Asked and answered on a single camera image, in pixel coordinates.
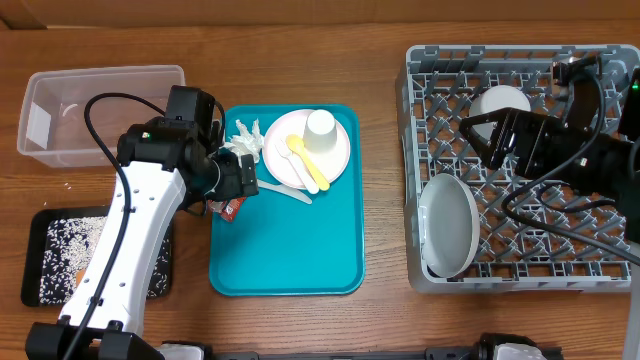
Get red snack wrapper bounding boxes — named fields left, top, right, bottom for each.
left=207, top=197, right=246, bottom=223

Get white napkin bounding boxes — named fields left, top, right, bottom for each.
left=223, top=119, right=265, bottom=164

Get grey small bowl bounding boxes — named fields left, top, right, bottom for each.
left=469, top=85, right=531, bottom=117

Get grey round plate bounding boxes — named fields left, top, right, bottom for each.
left=419, top=173, right=480, bottom=278

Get orange food cube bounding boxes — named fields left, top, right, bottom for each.
left=76, top=269, right=86, bottom=287

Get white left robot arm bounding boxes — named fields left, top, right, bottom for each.
left=25, top=115, right=258, bottom=359

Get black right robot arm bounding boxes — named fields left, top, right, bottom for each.
left=463, top=56, right=639, bottom=266

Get grey dishwasher rack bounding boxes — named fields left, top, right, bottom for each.
left=396, top=45, right=639, bottom=294

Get grey plastic knife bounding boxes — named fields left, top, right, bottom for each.
left=257, top=179, right=312, bottom=205

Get yellow plastic spoon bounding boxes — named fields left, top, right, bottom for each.
left=285, top=134, right=330, bottom=191

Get teal plastic tray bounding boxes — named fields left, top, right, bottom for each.
left=209, top=104, right=365, bottom=296

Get white paper cup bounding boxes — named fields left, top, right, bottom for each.
left=303, top=109, right=337, bottom=153

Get white round plate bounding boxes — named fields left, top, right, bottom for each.
left=262, top=109, right=351, bottom=189

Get black rice tray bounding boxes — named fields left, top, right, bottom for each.
left=20, top=205, right=174, bottom=307

